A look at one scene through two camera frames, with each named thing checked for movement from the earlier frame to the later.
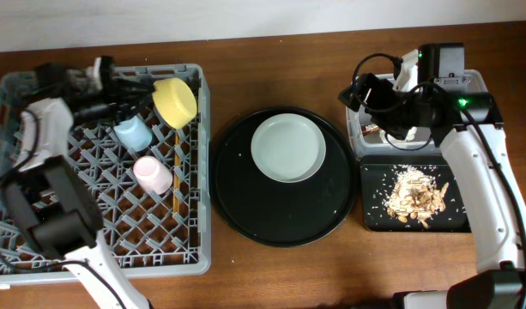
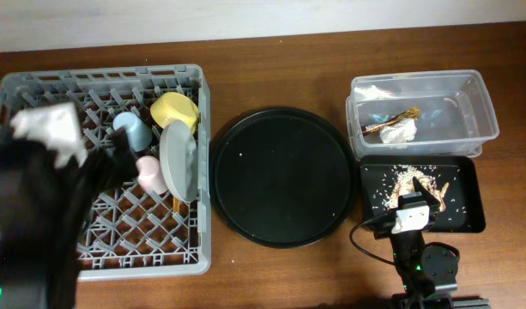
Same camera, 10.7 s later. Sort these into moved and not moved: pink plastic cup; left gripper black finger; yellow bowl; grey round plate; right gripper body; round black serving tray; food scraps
Moved: yellow bowl; grey round plate; right gripper body; left gripper black finger
Not moved: pink plastic cup; round black serving tray; food scraps
